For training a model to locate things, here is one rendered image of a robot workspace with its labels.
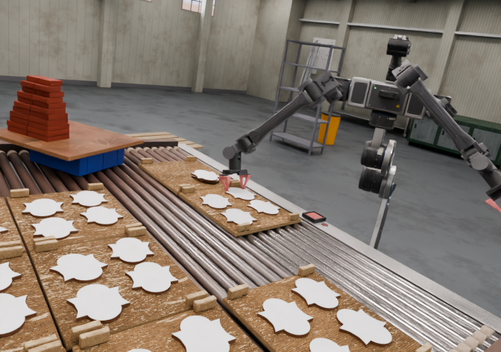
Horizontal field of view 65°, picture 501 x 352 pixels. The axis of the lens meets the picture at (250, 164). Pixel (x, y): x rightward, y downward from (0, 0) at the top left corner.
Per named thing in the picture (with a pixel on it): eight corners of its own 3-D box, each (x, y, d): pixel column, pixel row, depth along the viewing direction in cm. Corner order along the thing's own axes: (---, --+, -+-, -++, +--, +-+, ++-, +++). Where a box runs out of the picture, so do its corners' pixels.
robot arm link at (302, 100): (326, 98, 169) (312, 78, 170) (323, 98, 163) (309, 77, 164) (251, 154, 185) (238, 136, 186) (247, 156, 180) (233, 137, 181)
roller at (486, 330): (177, 152, 256) (177, 145, 254) (500, 348, 113) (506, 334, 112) (170, 153, 252) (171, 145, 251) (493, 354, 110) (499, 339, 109)
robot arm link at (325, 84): (343, 84, 162) (328, 65, 162) (314, 104, 165) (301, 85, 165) (343, 96, 205) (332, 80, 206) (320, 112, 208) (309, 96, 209)
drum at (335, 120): (328, 145, 805) (335, 115, 788) (312, 140, 831) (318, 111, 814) (338, 145, 833) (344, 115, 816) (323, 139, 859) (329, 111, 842)
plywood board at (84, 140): (70, 123, 224) (70, 120, 224) (143, 143, 208) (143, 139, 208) (-17, 134, 179) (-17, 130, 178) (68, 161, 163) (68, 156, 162)
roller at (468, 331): (171, 151, 253) (169, 144, 250) (496, 350, 110) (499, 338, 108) (164, 154, 250) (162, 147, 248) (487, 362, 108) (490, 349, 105)
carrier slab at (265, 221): (240, 188, 195) (241, 185, 195) (300, 222, 166) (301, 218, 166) (178, 195, 173) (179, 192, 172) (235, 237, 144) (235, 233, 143)
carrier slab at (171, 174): (196, 162, 225) (196, 159, 225) (239, 187, 196) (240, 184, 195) (137, 165, 203) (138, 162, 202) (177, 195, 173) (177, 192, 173)
